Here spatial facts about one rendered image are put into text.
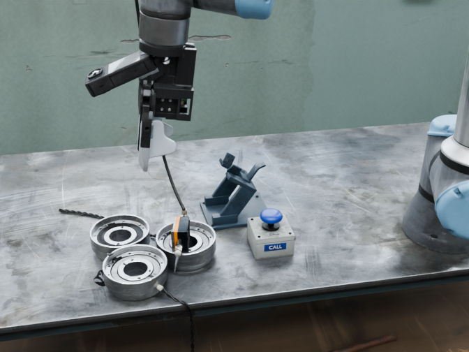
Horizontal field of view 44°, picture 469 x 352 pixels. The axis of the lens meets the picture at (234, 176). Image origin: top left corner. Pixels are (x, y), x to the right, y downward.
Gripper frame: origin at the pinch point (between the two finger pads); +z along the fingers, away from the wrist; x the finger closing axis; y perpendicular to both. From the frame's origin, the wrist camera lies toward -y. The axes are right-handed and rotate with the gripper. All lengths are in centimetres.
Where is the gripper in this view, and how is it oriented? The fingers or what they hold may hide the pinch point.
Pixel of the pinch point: (140, 157)
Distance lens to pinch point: 98.8
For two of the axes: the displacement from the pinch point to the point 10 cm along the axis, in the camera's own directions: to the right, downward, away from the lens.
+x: -1.8, -4.9, 8.6
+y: 9.7, 0.4, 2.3
